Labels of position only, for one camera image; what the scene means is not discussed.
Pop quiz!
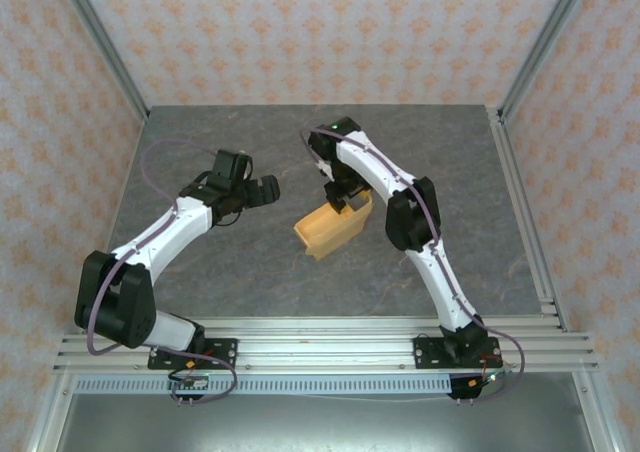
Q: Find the tan paper box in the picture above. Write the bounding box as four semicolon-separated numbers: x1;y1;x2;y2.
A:
293;193;375;262

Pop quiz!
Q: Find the small circuit board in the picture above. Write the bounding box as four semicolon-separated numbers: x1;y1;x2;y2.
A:
168;371;210;389
452;369;509;401

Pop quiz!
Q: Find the grey metal sheet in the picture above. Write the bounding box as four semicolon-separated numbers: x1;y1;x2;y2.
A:
54;394;596;452

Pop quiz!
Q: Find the aluminium mounting rail bed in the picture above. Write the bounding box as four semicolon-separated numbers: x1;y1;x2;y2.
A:
52;315;599;373

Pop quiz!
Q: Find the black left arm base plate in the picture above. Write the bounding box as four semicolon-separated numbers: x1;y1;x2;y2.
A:
147;338;239;370

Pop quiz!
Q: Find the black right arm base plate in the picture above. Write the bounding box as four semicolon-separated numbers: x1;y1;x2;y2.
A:
413;336;501;371

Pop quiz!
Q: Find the wide aluminium side rail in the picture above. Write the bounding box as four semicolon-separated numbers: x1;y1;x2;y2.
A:
487;106;571;333

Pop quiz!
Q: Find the slotted grey cable duct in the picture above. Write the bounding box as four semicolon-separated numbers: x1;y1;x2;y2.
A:
74;376;454;396

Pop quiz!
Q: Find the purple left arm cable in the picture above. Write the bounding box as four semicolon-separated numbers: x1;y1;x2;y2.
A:
85;139;239;407

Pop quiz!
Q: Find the aluminium frame post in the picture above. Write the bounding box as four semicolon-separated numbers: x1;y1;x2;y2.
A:
497;0;596;123
52;0;151;123

